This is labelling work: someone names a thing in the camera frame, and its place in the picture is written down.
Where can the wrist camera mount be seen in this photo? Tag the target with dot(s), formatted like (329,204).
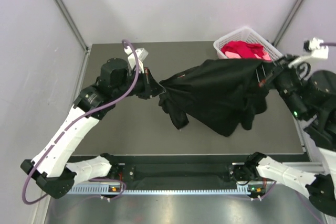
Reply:
(141,54)
(315,50)

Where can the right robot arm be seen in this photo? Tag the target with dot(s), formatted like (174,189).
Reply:
(310,97)

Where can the aluminium frame post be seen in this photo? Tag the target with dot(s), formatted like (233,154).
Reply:
(70,22)
(294,10)

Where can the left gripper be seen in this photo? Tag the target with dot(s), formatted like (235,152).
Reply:
(151,87)

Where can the white plastic basket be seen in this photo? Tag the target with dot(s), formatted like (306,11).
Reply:
(248,35)

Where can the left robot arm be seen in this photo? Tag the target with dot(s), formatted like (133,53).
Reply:
(51,169)

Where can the right aluminium frame post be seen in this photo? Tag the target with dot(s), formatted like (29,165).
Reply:
(294,10)

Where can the left aluminium frame post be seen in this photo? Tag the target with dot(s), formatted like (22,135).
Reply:
(70,22)

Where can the slotted cable duct rail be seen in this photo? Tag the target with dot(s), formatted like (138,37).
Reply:
(113,189)

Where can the red t shirt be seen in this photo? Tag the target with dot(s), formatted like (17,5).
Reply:
(247,50)

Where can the pink t shirt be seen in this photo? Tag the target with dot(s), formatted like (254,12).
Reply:
(232,55)

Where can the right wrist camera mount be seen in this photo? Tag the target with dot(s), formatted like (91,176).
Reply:
(315,50)

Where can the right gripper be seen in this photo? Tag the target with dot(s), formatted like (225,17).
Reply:
(277,66)

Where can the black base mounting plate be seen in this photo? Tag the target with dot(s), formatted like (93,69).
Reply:
(170,171)

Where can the black t shirt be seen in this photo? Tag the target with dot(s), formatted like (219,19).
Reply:
(221,94)

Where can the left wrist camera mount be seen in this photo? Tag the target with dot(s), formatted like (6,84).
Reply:
(141,54)

